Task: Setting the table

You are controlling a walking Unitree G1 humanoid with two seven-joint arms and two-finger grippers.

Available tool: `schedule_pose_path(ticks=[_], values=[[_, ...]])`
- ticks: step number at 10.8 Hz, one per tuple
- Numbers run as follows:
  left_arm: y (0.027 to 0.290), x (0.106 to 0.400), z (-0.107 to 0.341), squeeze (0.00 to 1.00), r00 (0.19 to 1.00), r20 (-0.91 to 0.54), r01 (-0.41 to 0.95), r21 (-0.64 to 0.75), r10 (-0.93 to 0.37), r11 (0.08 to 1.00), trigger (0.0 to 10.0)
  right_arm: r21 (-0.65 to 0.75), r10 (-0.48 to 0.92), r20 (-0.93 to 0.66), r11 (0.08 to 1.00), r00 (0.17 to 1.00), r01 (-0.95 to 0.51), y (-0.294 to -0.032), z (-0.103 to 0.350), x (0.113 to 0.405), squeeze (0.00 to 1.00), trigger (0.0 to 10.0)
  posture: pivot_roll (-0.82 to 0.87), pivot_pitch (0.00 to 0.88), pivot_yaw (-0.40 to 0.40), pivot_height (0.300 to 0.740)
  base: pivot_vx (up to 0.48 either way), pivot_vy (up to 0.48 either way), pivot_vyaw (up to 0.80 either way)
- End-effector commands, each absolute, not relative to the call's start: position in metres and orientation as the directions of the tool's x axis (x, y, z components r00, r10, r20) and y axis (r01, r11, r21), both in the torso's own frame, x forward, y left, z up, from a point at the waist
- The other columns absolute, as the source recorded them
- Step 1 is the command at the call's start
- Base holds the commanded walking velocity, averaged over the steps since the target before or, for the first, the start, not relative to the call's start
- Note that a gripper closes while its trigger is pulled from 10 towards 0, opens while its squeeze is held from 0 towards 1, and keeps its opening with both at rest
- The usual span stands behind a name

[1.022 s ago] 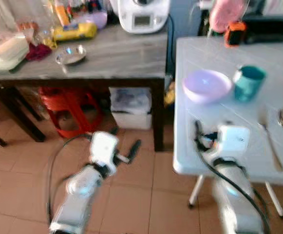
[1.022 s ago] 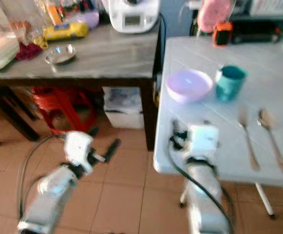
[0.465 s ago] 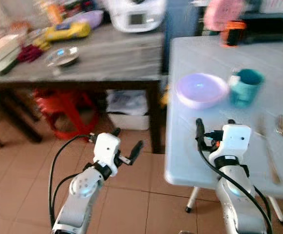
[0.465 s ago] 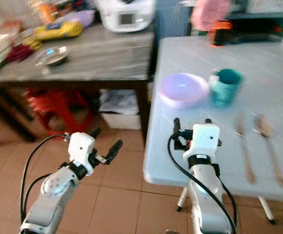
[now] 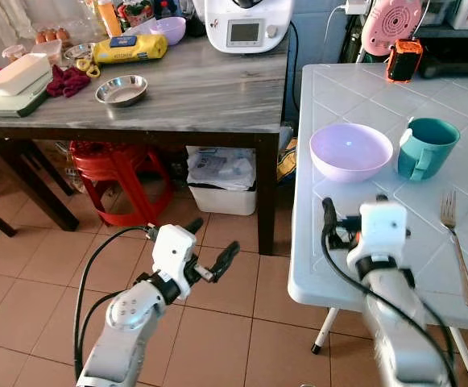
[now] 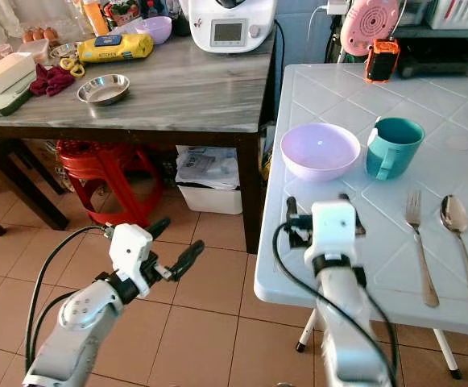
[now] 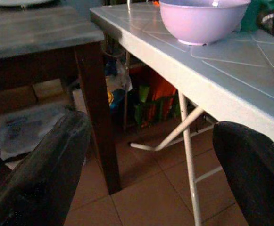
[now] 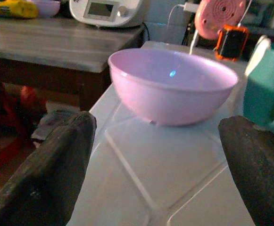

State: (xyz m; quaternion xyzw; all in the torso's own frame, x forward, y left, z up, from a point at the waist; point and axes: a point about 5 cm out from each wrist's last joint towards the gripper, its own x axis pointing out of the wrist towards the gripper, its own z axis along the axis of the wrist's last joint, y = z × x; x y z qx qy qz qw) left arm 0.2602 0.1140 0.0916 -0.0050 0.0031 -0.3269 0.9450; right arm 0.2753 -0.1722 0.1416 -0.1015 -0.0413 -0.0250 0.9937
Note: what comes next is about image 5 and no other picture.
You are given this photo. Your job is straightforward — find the large purple plastic bowl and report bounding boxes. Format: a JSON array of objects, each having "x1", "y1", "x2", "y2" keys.
[{"x1": 309, "y1": 123, "x2": 395, "y2": 184}]

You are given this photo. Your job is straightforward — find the white bin with bag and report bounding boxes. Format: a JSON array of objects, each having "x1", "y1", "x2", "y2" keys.
[{"x1": 186, "y1": 145, "x2": 258, "y2": 217}]

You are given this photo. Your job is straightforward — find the teal plastic cup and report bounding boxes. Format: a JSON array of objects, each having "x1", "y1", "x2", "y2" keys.
[{"x1": 396, "y1": 117, "x2": 462, "y2": 182}]

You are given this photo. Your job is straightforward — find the steel fork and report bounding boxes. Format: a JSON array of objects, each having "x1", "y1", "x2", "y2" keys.
[{"x1": 439, "y1": 190, "x2": 468, "y2": 310}]

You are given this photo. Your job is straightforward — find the white plastic table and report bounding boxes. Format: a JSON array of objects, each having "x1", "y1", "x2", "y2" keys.
[{"x1": 288, "y1": 62, "x2": 468, "y2": 382}]

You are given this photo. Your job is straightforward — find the red plastic stool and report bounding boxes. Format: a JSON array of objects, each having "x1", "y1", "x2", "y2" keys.
[{"x1": 69, "y1": 140, "x2": 173, "y2": 228}]

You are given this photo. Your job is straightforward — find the grey-topped wooden table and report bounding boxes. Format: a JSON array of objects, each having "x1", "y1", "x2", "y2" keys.
[{"x1": 0, "y1": 31, "x2": 292, "y2": 257}]

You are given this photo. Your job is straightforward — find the orange and black device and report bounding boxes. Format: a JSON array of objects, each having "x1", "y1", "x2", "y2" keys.
[{"x1": 385, "y1": 38, "x2": 425, "y2": 85}]

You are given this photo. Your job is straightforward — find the wide steel bowl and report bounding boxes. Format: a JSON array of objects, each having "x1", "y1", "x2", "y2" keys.
[{"x1": 94, "y1": 74, "x2": 150, "y2": 108}]

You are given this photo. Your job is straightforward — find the black stove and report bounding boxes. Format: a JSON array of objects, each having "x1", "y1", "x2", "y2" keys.
[{"x1": 418, "y1": 48, "x2": 468, "y2": 80}]

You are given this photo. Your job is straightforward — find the pink round appliance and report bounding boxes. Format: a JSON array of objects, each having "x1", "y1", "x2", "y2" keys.
[{"x1": 360, "y1": 0, "x2": 423, "y2": 58}]

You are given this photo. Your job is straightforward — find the dark wooden chair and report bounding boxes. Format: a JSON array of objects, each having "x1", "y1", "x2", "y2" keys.
[{"x1": 0, "y1": 133, "x2": 78, "y2": 238}]

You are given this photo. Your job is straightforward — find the yellow wet wipes pack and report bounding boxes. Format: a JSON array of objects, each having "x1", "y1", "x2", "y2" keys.
[{"x1": 92, "y1": 33, "x2": 169, "y2": 65}]

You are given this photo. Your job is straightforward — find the dark red cloth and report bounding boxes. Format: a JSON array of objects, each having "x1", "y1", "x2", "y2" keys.
[{"x1": 44, "y1": 64, "x2": 93, "y2": 99}]

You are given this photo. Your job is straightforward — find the small purple plastic bowl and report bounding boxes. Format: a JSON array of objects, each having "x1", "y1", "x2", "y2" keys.
[{"x1": 148, "y1": 16, "x2": 188, "y2": 47}]

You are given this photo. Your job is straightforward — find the white kitchen appliance with screen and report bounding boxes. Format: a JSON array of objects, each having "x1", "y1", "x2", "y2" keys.
[{"x1": 193, "y1": 0, "x2": 296, "y2": 55}]

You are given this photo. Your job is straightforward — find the small steel bowl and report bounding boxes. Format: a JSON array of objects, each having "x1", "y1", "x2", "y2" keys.
[{"x1": 62, "y1": 42, "x2": 97, "y2": 65}]

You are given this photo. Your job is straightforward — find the green and white tray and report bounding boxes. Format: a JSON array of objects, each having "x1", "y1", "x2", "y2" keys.
[{"x1": 0, "y1": 69, "x2": 54, "y2": 119}]

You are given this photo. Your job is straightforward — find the red and green food packet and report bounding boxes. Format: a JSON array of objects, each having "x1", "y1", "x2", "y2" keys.
[{"x1": 118, "y1": 0, "x2": 156, "y2": 30}]

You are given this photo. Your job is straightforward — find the orange plastic bottle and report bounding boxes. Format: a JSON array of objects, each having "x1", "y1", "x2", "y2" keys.
[{"x1": 96, "y1": 0, "x2": 124, "y2": 40}]

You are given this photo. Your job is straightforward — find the white rectangular box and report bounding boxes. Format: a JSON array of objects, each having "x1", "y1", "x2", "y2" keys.
[{"x1": 0, "y1": 53, "x2": 52, "y2": 97}]

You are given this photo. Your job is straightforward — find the clear plastic food container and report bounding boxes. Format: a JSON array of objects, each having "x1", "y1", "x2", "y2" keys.
[{"x1": 2, "y1": 40, "x2": 64, "y2": 66}]

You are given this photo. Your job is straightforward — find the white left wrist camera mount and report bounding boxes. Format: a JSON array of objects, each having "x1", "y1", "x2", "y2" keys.
[{"x1": 151, "y1": 225, "x2": 199, "y2": 280}]

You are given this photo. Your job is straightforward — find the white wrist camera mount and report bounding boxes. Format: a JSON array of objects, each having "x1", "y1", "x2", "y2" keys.
[
  {"x1": 151, "y1": 225, "x2": 199, "y2": 280},
  {"x1": 347, "y1": 201, "x2": 410, "y2": 264}
]

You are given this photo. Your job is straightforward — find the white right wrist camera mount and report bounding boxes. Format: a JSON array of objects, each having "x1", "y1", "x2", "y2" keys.
[{"x1": 347, "y1": 201, "x2": 410, "y2": 264}]

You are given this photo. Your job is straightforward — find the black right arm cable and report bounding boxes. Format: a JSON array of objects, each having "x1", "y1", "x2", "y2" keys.
[{"x1": 320, "y1": 228, "x2": 460, "y2": 387}]

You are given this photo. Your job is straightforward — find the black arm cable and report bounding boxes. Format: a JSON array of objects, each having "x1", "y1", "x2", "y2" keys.
[
  {"x1": 320, "y1": 228, "x2": 460, "y2": 387},
  {"x1": 73, "y1": 225, "x2": 155, "y2": 380}
]

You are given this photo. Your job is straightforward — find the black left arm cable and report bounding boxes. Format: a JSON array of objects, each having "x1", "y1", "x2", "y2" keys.
[{"x1": 73, "y1": 225, "x2": 155, "y2": 380}]

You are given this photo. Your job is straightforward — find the yellow-handled scissors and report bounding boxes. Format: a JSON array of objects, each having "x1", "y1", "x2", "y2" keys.
[{"x1": 75, "y1": 57, "x2": 102, "y2": 79}]

